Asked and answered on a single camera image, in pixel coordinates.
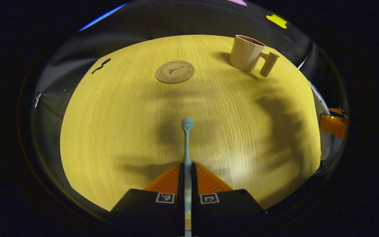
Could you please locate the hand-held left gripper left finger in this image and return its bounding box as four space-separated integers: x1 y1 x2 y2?
109 163 185 237

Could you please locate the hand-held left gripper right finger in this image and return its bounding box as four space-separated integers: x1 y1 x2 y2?
191 162 265 237

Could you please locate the light blue toothbrush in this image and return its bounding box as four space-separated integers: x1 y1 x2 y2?
182 117 195 237

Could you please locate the beige cup with handle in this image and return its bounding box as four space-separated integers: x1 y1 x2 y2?
230 35 280 78

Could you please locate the round cork coaster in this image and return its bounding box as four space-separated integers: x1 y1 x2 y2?
155 60 195 84

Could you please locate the wooden desktop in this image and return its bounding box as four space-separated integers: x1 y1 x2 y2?
60 35 321 211

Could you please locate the black desk grommet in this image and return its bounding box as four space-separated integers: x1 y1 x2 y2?
91 58 112 74

